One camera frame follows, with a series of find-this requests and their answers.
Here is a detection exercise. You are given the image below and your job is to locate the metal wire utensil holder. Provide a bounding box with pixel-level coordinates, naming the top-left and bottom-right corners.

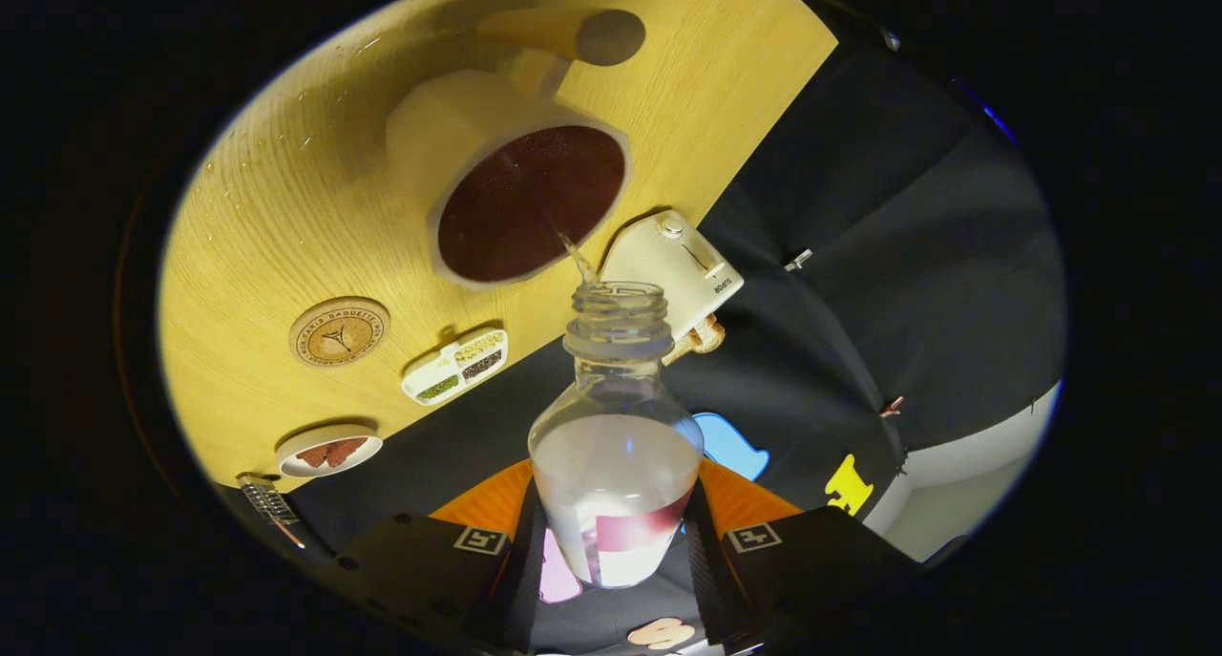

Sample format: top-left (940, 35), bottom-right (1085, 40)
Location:
top-left (237, 473), bottom-right (306, 550)

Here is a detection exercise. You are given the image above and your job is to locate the black backdrop cloth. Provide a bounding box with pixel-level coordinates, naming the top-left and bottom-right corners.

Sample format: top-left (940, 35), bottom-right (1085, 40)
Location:
top-left (286, 35), bottom-right (1065, 656)

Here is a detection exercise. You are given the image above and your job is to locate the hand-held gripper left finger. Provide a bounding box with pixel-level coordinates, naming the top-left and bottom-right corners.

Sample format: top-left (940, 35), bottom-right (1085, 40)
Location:
top-left (329, 458), bottom-right (545, 655)

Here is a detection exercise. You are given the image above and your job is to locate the round white plate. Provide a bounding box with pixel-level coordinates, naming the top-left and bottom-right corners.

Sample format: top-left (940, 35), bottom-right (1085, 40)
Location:
top-left (275, 424), bottom-right (384, 478)

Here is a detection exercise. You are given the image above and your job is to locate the beige cup with wooden handle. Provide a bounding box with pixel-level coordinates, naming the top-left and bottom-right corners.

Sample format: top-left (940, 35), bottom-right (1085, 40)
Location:
top-left (385, 9), bottom-right (647, 289)

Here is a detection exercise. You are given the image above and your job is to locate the wooden table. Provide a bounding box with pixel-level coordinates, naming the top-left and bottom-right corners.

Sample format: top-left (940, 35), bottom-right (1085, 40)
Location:
top-left (158, 0), bottom-right (839, 493)

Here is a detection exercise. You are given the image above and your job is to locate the white divided dish with beans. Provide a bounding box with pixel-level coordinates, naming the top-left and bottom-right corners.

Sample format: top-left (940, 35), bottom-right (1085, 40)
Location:
top-left (401, 328), bottom-right (510, 407)

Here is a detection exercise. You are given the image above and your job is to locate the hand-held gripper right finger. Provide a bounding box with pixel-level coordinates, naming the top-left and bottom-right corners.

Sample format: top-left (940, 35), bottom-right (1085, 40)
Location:
top-left (683, 458), bottom-right (922, 652)

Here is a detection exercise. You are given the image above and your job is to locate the clear plastic juice bottle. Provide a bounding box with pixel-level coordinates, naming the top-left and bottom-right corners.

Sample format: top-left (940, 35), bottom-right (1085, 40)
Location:
top-left (527, 282), bottom-right (706, 590)

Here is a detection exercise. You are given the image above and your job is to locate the round wooden coaster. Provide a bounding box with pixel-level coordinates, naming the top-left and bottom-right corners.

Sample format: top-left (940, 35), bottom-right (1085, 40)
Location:
top-left (288, 296), bottom-right (391, 369)

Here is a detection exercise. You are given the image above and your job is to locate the cream toaster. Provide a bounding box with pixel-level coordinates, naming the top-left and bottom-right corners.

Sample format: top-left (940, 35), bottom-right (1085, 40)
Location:
top-left (601, 209), bottom-right (745, 344)

